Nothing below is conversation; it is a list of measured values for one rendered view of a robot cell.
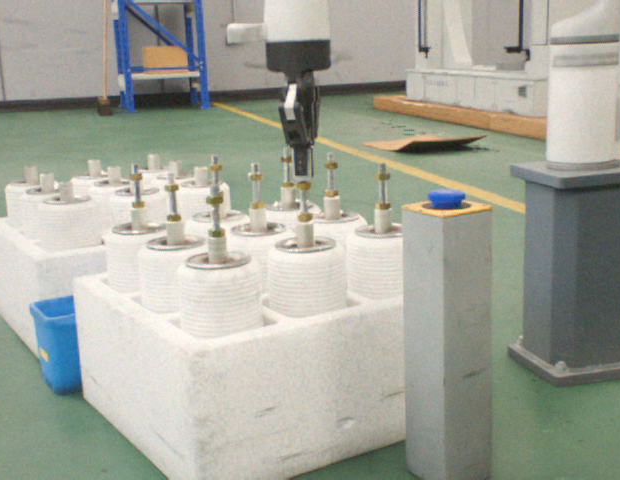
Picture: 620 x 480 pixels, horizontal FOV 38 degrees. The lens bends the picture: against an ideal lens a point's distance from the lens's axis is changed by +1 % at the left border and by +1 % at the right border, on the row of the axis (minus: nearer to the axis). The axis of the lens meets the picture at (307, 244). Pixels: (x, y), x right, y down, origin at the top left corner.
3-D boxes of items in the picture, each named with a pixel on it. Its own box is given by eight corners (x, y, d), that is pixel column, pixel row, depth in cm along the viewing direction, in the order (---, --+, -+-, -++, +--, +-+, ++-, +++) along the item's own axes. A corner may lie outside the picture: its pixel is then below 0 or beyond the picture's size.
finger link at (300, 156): (294, 132, 105) (296, 174, 106) (289, 134, 103) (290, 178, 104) (307, 131, 105) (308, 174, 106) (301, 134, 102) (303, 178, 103)
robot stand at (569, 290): (589, 342, 145) (595, 156, 138) (647, 374, 131) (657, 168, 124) (505, 354, 141) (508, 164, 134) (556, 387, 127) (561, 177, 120)
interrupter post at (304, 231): (293, 247, 110) (292, 220, 109) (312, 245, 110) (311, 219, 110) (299, 251, 107) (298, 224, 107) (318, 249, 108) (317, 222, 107)
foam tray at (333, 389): (311, 341, 150) (306, 236, 146) (470, 419, 118) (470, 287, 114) (83, 398, 130) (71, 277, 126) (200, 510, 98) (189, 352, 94)
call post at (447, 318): (452, 453, 109) (450, 200, 102) (493, 476, 103) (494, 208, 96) (405, 470, 105) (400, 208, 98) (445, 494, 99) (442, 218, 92)
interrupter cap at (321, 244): (267, 245, 111) (267, 239, 111) (324, 238, 113) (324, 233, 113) (285, 258, 104) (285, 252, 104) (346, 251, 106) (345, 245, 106)
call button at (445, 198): (448, 205, 100) (448, 187, 99) (473, 210, 96) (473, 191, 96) (420, 210, 98) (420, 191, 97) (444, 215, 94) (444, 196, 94)
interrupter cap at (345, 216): (340, 212, 130) (340, 208, 129) (370, 220, 123) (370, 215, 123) (295, 219, 126) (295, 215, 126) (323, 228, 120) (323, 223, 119)
